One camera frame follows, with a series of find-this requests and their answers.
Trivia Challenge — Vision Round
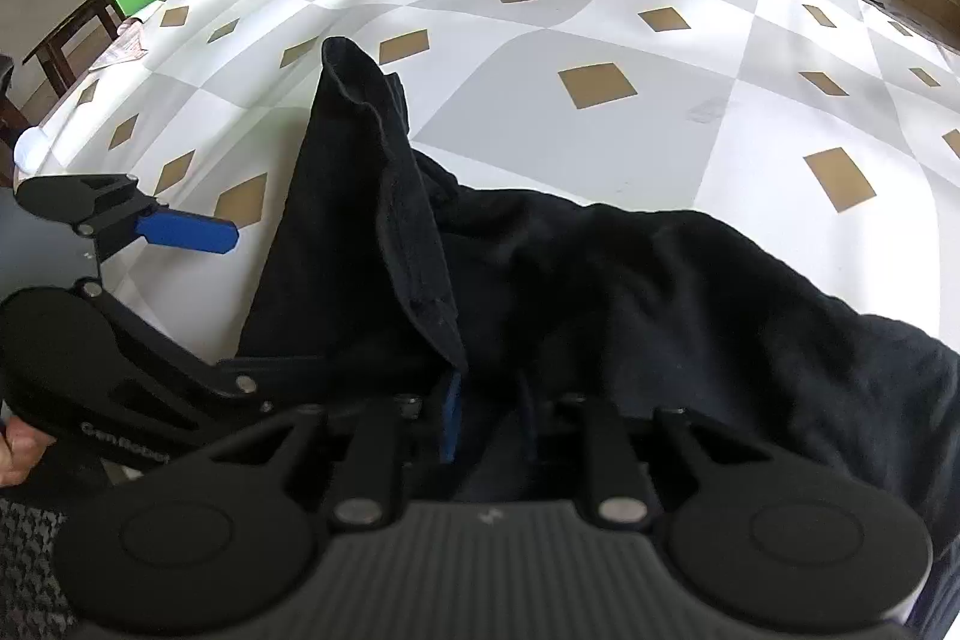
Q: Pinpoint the houndstooth patterned cloth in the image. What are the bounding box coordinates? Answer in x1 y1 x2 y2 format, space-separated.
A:
0 497 80 640

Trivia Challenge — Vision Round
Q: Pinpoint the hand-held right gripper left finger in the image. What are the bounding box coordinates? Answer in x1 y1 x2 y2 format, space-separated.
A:
191 374 462 528

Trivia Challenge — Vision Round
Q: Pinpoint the small crumpled plastic bag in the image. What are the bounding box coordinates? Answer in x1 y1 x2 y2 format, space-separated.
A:
101 17 147 67

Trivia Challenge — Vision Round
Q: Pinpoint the small white round object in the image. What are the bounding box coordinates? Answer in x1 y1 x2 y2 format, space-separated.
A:
15 128 50 172

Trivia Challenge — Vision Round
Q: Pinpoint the dark wooden chair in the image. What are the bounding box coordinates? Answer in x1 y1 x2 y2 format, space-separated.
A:
22 0 125 90

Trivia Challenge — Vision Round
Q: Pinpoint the person's left hand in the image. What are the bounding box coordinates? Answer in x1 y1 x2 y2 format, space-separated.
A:
0 419 57 487

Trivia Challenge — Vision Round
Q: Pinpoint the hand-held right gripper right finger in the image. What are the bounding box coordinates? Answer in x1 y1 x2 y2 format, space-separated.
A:
517 374 781 527

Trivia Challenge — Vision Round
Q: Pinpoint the black t-shirt with red print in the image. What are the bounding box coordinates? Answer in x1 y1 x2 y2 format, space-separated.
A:
236 36 960 633

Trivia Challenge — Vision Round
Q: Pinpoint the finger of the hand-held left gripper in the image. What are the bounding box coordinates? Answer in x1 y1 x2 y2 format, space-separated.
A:
15 173 241 285
75 280 332 414

